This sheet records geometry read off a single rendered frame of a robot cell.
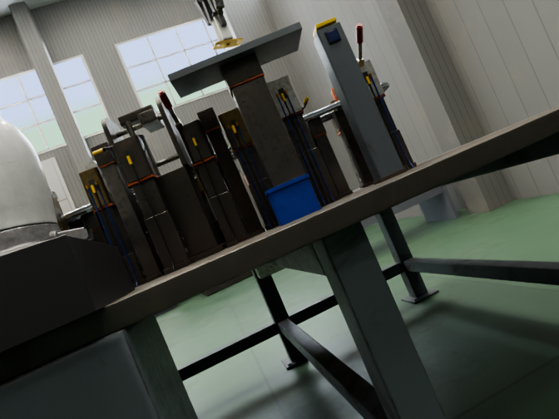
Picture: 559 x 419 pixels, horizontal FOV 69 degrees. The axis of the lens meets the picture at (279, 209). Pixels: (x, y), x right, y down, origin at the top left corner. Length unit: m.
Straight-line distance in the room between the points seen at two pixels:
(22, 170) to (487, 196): 3.97
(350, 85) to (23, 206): 0.81
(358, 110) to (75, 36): 8.97
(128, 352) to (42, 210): 0.30
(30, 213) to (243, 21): 7.78
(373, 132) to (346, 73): 0.17
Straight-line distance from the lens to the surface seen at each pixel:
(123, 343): 0.65
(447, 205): 4.65
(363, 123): 1.13
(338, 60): 1.17
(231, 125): 1.27
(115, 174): 1.27
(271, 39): 1.14
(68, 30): 9.95
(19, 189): 0.79
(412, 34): 4.41
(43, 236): 0.78
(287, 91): 1.29
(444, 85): 4.36
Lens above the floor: 0.72
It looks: 1 degrees up
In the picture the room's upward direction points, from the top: 23 degrees counter-clockwise
